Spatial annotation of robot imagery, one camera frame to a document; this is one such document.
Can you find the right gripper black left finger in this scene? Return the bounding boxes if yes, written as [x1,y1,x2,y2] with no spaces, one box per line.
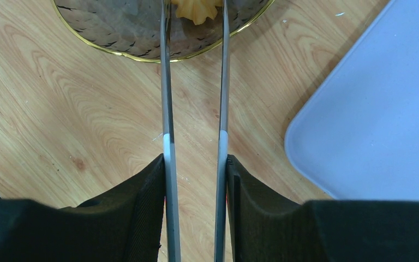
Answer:
[0,155,165,261]

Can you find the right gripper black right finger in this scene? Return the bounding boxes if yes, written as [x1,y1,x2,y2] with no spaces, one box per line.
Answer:
[226,155,419,261]

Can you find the metal serving tongs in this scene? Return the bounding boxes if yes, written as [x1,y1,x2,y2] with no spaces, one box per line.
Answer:
[160,1,230,261]

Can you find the three-tier glass cake stand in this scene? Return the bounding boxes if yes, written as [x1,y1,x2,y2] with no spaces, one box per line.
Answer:
[50,0,277,64]

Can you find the small orange shell cookie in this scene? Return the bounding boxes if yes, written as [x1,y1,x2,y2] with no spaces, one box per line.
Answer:
[171,0,223,25]

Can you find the lavender dessert tray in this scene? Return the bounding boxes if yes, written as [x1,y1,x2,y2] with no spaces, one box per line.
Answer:
[284,1,419,201]

